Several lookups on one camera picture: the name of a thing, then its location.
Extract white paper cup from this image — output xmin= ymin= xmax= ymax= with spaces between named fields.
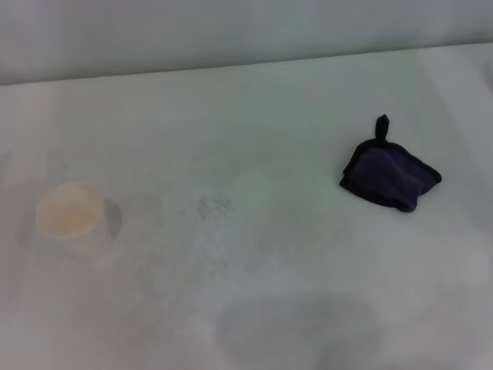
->
xmin=35 ymin=180 xmax=123 ymax=264

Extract purple rag with black trim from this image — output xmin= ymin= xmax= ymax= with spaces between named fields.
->
xmin=338 ymin=113 xmax=443 ymax=214

